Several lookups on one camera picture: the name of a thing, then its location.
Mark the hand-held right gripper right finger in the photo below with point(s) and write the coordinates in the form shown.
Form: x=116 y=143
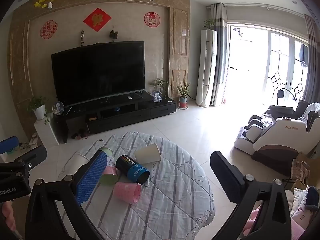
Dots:
x=225 y=175

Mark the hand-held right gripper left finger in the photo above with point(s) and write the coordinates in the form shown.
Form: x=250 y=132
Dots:
x=90 y=178

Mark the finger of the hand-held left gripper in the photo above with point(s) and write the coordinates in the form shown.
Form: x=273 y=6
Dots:
x=33 y=156
x=8 y=145

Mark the dark blue printed cup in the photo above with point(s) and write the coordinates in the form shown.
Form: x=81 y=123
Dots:
x=131 y=168

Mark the pink and green cup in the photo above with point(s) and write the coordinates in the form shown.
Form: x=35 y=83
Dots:
x=110 y=170

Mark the pink ribbed cup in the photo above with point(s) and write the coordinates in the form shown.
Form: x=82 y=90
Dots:
x=126 y=192

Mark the white paper cup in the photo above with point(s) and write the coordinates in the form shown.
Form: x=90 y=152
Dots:
x=148 y=153

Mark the small white cabinet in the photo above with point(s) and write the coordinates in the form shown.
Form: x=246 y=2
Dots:
x=46 y=132

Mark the pair of shoes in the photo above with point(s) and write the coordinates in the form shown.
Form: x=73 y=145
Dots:
x=80 y=133

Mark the trailing plant in white pot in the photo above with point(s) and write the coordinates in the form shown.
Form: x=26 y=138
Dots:
x=39 y=110

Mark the glass snow globe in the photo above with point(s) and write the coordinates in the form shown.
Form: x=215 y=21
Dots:
x=157 y=97
x=58 y=108

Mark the striped quilted blanket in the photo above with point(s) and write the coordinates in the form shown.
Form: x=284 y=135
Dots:
x=170 y=200

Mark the white and brown massage chair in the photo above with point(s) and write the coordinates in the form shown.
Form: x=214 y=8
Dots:
x=275 y=135

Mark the black television cabinet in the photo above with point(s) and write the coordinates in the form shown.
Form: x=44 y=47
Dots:
x=130 y=113

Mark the brown checked bag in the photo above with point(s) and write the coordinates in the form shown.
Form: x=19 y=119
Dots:
x=300 y=166

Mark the light printed cushion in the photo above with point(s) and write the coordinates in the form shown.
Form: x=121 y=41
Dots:
x=298 y=200

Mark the potted plant in red pot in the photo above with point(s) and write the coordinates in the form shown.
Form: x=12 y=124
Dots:
x=183 y=97

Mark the pink cloth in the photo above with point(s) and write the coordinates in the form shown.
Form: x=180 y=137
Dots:
x=295 y=230

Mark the black gooseneck stand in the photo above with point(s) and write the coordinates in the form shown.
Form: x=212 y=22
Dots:
x=280 y=94

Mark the black flat television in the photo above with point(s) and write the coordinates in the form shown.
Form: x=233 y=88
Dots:
x=97 y=72

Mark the white standing air conditioner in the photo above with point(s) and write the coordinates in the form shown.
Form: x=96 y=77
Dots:
x=206 y=67

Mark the small leafy plant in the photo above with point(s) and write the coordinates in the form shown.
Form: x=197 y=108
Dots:
x=160 y=83

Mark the grey striped curtain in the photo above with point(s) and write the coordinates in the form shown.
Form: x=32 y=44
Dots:
x=312 y=60
x=220 y=55

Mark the glass patio door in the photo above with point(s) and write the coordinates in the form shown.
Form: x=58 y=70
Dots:
x=285 y=65

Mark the small green potted plant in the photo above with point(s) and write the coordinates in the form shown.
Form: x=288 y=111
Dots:
x=209 y=24

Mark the round red wall decoration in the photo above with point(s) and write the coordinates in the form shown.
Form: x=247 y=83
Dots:
x=152 y=19
x=48 y=29

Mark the dark hanging wall ornament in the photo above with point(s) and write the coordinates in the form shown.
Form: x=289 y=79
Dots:
x=114 y=33

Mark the red diamond wall decoration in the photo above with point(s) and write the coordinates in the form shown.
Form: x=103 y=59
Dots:
x=97 y=20

